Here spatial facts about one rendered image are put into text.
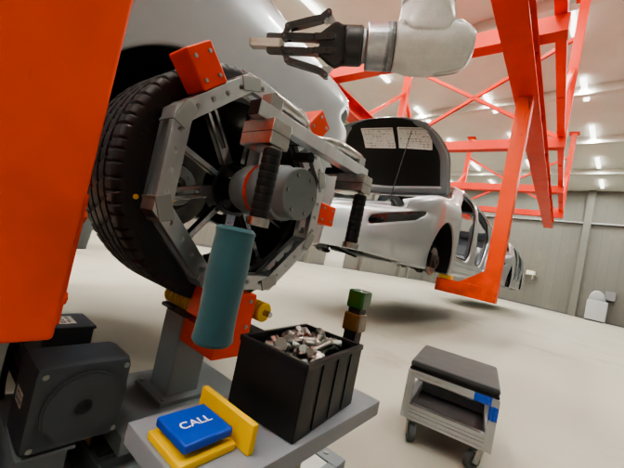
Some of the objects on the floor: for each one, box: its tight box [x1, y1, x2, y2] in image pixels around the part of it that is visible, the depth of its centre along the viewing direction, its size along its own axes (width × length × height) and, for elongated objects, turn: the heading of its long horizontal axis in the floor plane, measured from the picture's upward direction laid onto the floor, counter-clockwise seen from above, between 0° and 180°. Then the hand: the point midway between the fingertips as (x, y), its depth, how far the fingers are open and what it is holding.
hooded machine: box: [584, 291, 608, 324], centre depth 1527 cm, size 81×67×145 cm
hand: (266, 44), depth 68 cm, fingers closed
